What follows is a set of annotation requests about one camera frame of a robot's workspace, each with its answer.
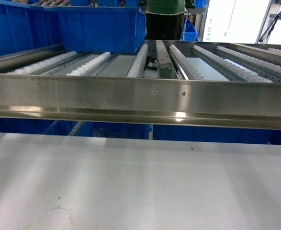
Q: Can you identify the stainless steel roller shelf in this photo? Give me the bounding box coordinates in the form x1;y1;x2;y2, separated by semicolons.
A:
0;41;281;129

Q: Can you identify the large blue bin on shelf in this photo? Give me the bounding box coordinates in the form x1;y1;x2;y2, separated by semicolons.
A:
53;6;146;53

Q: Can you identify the far left blue bin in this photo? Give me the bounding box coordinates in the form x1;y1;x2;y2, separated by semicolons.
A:
0;0;63;56

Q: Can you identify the person in green shirt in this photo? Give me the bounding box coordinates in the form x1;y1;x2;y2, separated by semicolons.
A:
146;0;185;41

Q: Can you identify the small blue bin background right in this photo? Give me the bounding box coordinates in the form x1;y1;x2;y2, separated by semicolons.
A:
180;18;198;41

